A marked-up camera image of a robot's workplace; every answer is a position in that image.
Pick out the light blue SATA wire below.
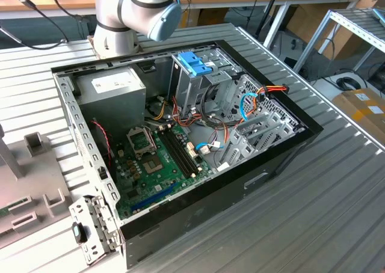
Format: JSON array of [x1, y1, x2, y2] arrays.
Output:
[[195, 91, 260, 152]]

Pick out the metal slot retainer bracket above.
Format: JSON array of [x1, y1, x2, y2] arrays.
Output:
[[68, 194, 122, 267]]

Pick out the grey metal drive cage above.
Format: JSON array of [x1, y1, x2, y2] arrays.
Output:
[[168, 46, 241, 119]]

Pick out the red orange wire bundle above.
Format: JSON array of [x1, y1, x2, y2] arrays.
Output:
[[171, 96, 211, 129]]

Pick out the thick black cable bundle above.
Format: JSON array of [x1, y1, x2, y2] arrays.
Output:
[[200, 83, 240, 128]]

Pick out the yellow power wires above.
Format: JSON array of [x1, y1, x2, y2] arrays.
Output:
[[152, 100, 168, 120]]

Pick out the grey power supply unit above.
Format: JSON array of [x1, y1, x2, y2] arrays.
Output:
[[73, 66, 147, 133]]

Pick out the black open PC case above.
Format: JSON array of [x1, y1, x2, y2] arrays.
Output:
[[50, 39, 325, 269]]

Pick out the black RAM slot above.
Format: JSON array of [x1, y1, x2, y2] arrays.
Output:
[[170, 126, 201, 175], [165, 127, 198, 176], [158, 129, 191, 179], [162, 128, 195, 178]]

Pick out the large brown cardboard box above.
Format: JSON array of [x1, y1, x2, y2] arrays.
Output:
[[287, 2, 360, 60]]

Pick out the red black twisted wire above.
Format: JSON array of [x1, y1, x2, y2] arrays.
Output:
[[91, 120, 112, 168]]

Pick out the black latch blue button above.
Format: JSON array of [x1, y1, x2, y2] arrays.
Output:
[[71, 221, 89, 244]]

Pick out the grey metal disk bay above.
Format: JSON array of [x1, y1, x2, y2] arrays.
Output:
[[215, 109, 306, 173]]

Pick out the aluminium roller rack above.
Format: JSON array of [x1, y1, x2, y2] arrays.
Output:
[[293, 7, 385, 73]]

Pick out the black cable coil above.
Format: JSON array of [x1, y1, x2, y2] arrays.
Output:
[[336, 76, 362, 91]]

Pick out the blue plastic drive latch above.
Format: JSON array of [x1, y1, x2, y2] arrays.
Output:
[[177, 52, 215, 78]]

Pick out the small brown cardboard box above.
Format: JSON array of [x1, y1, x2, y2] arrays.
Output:
[[197, 8, 230, 26]]

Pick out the grey parts rack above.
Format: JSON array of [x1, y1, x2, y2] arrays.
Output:
[[0, 124, 76, 250]]

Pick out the CPU socket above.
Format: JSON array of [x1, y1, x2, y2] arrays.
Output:
[[141, 154, 165, 177]]

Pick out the cardboard box white labels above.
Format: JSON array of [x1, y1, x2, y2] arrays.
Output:
[[331, 88, 385, 143]]

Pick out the metal socket cover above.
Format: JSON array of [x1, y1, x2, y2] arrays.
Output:
[[125, 126, 158, 159]]

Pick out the green motherboard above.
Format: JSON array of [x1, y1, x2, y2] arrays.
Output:
[[112, 124, 216, 221]]

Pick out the black case fan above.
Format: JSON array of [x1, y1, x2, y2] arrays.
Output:
[[90, 118, 116, 169]]

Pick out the black tripod pole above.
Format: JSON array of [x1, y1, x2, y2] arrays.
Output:
[[254, 0, 285, 39]]

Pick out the blue expansion slot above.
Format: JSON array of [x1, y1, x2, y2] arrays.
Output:
[[129, 183, 178, 211]]

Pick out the orange red disk power wire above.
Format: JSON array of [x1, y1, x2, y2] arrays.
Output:
[[223, 85, 290, 146]]

